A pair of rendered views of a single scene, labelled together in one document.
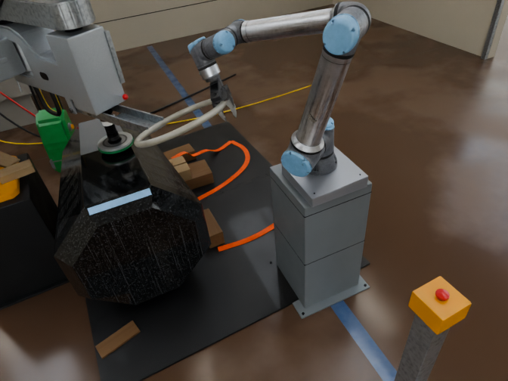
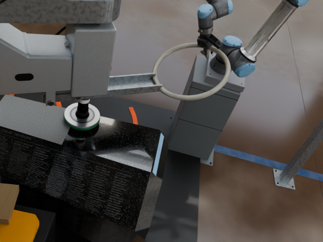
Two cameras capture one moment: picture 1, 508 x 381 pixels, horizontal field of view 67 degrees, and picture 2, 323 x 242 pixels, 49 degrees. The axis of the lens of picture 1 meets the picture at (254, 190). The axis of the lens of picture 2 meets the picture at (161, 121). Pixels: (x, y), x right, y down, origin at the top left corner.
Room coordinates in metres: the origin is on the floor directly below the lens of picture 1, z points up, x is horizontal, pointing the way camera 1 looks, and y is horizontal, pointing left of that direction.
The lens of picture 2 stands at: (1.20, 2.11, 2.49)
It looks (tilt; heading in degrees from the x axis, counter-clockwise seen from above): 43 degrees down; 287
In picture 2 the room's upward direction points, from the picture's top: 18 degrees clockwise
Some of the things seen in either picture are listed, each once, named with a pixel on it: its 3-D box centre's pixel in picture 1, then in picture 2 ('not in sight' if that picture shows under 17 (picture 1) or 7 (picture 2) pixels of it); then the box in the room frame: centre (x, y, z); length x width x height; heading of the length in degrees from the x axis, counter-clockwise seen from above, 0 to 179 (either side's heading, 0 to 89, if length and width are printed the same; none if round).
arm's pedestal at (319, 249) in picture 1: (317, 230); (202, 110); (1.61, -0.35, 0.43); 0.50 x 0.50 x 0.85; 20
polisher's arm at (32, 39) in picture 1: (53, 63); (6, 58); (2.35, 1.11, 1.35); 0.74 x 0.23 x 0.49; 50
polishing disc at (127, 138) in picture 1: (115, 141); (82, 114); (2.09, 0.82, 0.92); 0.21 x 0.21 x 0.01
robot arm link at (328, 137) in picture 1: (317, 134); (229, 49); (1.60, -0.34, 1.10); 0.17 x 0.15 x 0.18; 144
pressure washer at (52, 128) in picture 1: (54, 125); not in sight; (3.37, 1.83, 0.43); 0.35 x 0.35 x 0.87; 8
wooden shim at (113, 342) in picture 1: (118, 339); not in sight; (1.29, 0.92, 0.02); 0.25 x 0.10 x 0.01; 127
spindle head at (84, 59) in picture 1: (81, 69); (72, 55); (2.14, 0.88, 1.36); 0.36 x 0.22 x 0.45; 50
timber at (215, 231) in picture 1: (209, 227); not in sight; (2.11, 0.37, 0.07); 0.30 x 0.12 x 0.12; 22
